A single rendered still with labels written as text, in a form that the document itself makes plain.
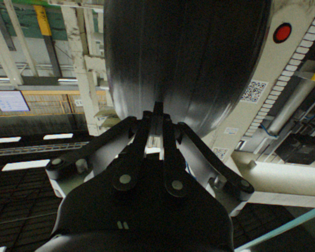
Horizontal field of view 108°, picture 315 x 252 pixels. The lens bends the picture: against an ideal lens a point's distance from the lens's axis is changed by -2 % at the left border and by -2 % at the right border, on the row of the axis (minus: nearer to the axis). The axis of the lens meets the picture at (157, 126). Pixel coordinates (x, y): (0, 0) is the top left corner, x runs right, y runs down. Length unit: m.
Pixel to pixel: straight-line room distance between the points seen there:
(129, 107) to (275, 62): 0.44
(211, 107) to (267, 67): 0.29
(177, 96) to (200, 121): 0.08
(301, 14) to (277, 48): 0.08
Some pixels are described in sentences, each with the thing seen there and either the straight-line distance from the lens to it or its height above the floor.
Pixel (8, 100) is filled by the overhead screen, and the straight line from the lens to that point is 4.60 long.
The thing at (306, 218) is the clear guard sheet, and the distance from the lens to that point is 0.66.
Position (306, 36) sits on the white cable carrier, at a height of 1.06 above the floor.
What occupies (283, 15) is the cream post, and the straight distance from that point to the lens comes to 0.50.
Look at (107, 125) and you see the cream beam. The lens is 0.91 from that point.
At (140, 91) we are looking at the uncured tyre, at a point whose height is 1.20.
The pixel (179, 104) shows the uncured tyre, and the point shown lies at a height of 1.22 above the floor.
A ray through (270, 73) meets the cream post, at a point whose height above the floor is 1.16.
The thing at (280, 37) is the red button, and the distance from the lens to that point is 0.50.
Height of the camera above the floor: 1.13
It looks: 34 degrees up
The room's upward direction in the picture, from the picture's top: 172 degrees counter-clockwise
